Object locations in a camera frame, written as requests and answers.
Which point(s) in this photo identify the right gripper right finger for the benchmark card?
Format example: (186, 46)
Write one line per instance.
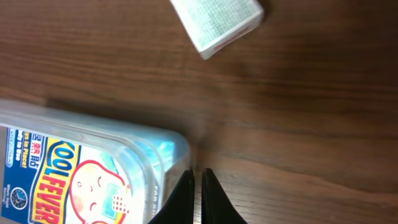
(216, 208)

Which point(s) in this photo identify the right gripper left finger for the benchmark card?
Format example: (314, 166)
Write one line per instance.
(178, 209)

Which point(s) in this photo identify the blue Kool Fever box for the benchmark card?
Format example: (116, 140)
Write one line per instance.
(48, 179)

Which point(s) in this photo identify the white Panadol box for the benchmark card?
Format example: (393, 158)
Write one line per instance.
(213, 24)

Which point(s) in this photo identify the clear plastic container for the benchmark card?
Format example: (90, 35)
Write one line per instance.
(114, 136)

